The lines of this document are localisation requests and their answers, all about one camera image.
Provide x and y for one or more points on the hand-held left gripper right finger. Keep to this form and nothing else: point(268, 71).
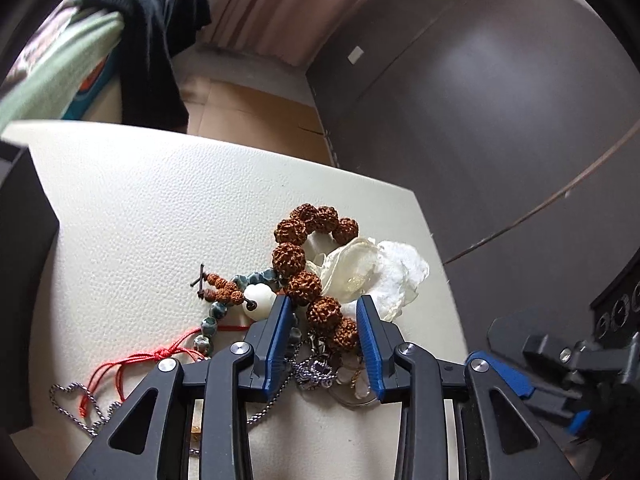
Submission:
point(371, 355)

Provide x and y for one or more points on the black cloth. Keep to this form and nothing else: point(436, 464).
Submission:
point(150, 25)

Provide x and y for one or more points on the silver purple knotted charm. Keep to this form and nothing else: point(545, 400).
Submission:
point(314, 372)

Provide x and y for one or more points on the pink curtain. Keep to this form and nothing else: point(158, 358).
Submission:
point(280, 5)

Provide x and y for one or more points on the green bed sheet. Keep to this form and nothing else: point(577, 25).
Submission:
point(55, 60)

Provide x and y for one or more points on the orange and teal printed mattress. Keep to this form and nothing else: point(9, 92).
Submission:
point(92, 87)

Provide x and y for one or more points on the translucent white shell ornament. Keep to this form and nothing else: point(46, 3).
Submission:
point(395, 272)

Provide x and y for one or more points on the black jewelry box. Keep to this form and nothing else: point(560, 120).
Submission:
point(20, 270)

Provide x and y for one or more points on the white wall socket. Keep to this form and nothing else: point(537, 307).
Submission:
point(356, 54)

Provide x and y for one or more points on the cardboard sheet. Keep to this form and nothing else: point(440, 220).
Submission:
point(260, 115)

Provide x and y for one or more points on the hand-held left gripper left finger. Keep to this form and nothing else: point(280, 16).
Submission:
point(276, 345)

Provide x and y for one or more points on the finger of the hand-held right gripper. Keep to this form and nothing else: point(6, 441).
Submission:
point(579, 421)
point(515, 340)

